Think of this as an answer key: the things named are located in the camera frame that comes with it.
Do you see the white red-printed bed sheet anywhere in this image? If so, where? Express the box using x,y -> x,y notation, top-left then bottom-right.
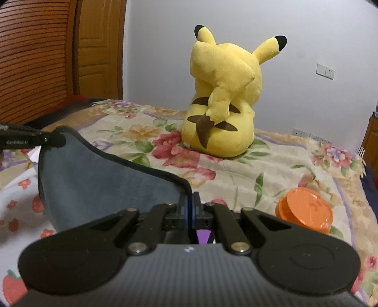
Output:
0,147 -> 61,307

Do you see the grey towel with black edge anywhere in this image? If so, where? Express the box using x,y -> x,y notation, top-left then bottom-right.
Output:
37,125 -> 193,234

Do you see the white wall switch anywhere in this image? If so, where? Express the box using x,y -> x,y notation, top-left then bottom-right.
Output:
316,63 -> 336,81

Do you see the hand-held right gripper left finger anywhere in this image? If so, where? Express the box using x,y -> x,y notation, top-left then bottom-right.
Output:
88,191 -> 190,256

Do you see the beige floral blanket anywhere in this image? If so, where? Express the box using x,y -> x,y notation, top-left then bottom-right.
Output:
0,99 -> 373,307

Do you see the wooden door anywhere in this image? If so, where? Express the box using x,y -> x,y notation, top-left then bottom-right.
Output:
72,0 -> 128,101

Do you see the dark blue cloth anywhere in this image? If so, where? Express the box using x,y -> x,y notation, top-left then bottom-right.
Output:
361,164 -> 378,209

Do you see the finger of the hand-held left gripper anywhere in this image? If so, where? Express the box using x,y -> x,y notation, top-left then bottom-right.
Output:
31,129 -> 67,149

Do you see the orange round plastic container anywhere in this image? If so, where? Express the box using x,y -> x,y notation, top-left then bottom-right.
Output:
274,188 -> 334,235

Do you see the wooden cabinet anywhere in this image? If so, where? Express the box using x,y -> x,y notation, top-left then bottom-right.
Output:
358,116 -> 378,166

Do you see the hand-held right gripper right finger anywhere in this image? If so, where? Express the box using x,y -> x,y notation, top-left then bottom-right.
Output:
192,191 -> 292,256

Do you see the slatted wooden headboard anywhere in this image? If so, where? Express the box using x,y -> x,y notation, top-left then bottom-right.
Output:
0,0 -> 80,126

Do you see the yellow plush toy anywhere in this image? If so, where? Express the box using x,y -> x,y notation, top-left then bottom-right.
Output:
181,25 -> 288,159

